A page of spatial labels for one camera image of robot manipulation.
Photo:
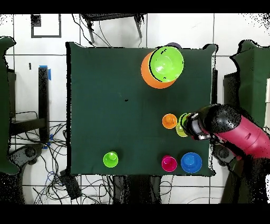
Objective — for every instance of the orange cup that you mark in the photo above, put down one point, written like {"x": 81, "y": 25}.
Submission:
{"x": 169, "y": 121}

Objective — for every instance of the large orange bowl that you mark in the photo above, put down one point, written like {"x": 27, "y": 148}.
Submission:
{"x": 145, "y": 74}

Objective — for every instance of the lime cup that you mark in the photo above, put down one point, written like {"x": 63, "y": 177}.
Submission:
{"x": 183, "y": 118}

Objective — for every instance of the green bowl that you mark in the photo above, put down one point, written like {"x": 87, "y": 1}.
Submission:
{"x": 166, "y": 63}

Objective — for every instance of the purple bowl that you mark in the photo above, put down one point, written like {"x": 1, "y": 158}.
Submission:
{"x": 174, "y": 44}

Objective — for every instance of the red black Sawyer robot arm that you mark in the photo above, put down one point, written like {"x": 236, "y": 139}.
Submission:
{"x": 242, "y": 133}

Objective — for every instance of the dark green tablecloth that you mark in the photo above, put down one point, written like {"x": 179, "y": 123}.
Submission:
{"x": 105, "y": 95}

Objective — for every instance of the green cup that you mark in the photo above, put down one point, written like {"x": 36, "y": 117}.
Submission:
{"x": 110, "y": 160}

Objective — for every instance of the pink cup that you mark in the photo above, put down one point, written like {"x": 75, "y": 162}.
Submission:
{"x": 169, "y": 164}

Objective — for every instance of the blue bowl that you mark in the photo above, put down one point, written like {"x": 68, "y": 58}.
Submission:
{"x": 191, "y": 162}

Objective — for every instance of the blue tape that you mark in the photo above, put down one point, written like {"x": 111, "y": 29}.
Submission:
{"x": 49, "y": 75}

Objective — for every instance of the black stand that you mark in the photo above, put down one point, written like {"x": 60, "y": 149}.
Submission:
{"x": 43, "y": 95}

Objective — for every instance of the dark grey chair base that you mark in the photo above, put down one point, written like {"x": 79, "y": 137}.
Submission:
{"x": 222, "y": 154}
{"x": 27, "y": 153}

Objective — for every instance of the black power box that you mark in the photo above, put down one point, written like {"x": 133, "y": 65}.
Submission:
{"x": 70, "y": 185}

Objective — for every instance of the small black object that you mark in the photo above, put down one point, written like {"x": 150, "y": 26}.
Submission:
{"x": 30, "y": 66}

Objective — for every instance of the green cloth covered table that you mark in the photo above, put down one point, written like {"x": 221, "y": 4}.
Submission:
{"x": 253, "y": 80}
{"x": 5, "y": 105}

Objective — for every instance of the white box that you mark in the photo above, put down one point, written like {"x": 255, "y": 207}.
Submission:
{"x": 268, "y": 90}

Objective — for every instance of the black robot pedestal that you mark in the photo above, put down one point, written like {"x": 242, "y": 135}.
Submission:
{"x": 137, "y": 190}

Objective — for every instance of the black post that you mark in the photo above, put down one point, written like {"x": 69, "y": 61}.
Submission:
{"x": 214, "y": 84}

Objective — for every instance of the black square frame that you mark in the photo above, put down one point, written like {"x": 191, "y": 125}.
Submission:
{"x": 35, "y": 21}

